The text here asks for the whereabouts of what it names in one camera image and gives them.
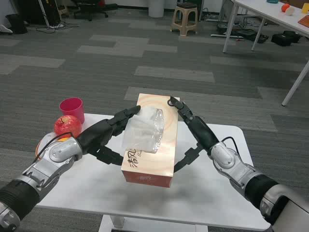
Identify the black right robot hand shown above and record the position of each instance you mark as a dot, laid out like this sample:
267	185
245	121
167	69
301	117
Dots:
201	131

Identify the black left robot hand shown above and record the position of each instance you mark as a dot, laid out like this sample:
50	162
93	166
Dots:
96	137

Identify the peach orange tissue box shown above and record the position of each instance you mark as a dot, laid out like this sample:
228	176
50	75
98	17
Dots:
169	135

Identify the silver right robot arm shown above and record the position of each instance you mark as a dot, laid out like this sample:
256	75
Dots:
243	171

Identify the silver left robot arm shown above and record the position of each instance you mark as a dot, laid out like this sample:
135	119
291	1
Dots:
46	166

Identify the red apple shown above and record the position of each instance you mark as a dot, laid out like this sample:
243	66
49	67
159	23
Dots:
67	125

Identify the pink plastic cup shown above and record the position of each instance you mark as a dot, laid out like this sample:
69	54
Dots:
72	110

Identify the black bag on floor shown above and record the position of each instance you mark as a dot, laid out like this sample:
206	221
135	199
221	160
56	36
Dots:
246	35

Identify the beige plastic stool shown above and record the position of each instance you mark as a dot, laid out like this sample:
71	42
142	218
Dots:
184	20

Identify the black equipment case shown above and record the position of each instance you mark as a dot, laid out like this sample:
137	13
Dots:
285	38

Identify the black office chair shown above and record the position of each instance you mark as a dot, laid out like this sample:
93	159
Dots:
90	10

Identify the white cylindrical planter pot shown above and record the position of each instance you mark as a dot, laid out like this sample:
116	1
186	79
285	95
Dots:
156	8

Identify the small tan stool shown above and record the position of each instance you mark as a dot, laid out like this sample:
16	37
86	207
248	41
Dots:
63	8

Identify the large white desk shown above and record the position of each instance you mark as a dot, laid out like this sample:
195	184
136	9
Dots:
263	12

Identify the black waste bin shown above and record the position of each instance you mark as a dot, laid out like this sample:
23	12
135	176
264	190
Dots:
17	24

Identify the teal dish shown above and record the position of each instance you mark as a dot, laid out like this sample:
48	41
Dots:
271	1

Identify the orange ball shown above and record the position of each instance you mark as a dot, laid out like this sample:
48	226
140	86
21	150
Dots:
284	8

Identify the cream paper cup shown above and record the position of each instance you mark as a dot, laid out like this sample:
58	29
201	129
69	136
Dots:
290	11

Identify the orange red board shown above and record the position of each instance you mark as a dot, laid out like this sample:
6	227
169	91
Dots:
304	21

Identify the yellow block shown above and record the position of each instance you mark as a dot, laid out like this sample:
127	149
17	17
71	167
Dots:
306	9

